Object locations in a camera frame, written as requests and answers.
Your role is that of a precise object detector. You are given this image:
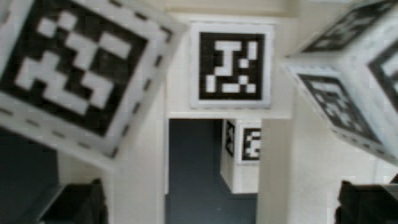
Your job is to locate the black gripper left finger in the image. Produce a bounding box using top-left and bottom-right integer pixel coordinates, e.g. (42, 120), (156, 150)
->
(21, 178), (108, 224)

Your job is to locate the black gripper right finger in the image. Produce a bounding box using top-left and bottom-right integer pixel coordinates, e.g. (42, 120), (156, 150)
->
(334, 181), (398, 224)

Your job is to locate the white tagged cube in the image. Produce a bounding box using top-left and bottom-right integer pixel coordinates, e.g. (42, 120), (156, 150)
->
(0, 0), (185, 170)
(280, 0), (398, 166)

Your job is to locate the white chair back part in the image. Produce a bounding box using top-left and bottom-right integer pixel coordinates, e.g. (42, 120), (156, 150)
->
(58, 0), (398, 224)

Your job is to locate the white tagged chair leg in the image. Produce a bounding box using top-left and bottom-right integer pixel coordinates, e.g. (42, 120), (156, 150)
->
(220, 119), (261, 194)

